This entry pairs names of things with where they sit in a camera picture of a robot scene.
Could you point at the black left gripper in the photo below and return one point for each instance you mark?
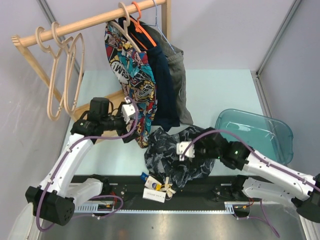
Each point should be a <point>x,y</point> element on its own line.
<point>123,131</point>

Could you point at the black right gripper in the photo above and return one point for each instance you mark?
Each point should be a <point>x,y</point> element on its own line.
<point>196,157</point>

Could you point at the dark leaf-print shorts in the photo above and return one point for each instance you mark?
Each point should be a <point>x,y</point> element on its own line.
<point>162,160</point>

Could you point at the beige wooden hanger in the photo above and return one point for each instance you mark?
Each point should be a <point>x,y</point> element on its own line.
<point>70,64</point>
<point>63,46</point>

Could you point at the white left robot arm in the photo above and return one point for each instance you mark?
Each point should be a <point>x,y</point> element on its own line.
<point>53,201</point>

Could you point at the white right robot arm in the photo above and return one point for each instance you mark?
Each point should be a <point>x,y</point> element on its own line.
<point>281,184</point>

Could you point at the navy blue shorts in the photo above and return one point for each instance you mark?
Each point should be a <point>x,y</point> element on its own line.
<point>167,113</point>

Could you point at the colourful comic-print shorts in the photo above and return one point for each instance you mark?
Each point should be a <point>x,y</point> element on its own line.
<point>136,78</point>

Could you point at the grey shorts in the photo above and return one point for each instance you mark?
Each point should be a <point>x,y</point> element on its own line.
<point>175,60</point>

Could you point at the orange plastic hanger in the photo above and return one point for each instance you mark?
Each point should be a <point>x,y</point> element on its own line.
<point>138,26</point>

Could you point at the beige hanger with comic shorts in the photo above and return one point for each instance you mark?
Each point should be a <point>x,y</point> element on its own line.
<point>126,24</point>

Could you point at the wooden clothes rack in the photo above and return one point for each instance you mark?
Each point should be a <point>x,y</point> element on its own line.
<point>63,39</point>

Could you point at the teal plastic bin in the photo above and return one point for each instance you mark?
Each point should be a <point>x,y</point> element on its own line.
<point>271,137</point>

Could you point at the white blue price tags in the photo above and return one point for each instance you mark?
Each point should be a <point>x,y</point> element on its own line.
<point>156,191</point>

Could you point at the white plastic container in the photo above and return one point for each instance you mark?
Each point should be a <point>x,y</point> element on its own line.
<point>23,223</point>

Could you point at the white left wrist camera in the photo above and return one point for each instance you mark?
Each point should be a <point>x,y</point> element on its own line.
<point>129,110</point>

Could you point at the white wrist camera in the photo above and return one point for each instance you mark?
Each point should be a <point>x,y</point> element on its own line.
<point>129,110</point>
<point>185,150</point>

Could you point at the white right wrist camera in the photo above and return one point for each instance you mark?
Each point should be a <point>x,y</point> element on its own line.
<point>185,150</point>

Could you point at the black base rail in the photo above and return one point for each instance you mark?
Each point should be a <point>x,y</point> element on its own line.
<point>200,194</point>

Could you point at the light blue wire hanger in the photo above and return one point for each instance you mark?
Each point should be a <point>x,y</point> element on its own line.
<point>157,26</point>

